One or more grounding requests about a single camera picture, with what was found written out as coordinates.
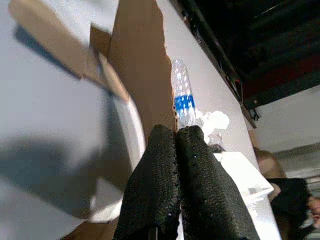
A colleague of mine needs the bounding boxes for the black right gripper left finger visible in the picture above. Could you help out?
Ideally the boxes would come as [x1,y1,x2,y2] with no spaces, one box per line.
[117,124,181,240]

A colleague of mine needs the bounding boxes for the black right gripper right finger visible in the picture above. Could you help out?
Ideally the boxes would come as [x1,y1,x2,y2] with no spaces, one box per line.
[175,124,261,240]

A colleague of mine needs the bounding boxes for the white cardboard box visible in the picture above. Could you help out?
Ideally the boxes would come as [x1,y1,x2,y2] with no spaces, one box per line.
[0,0,179,240]

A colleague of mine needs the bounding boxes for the white plastic tray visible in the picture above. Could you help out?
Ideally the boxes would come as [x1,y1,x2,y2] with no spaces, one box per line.
[211,150,276,210]

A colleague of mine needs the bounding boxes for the clear bottle with blue label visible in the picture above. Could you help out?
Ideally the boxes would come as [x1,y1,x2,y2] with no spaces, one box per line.
[170,58,199,129]

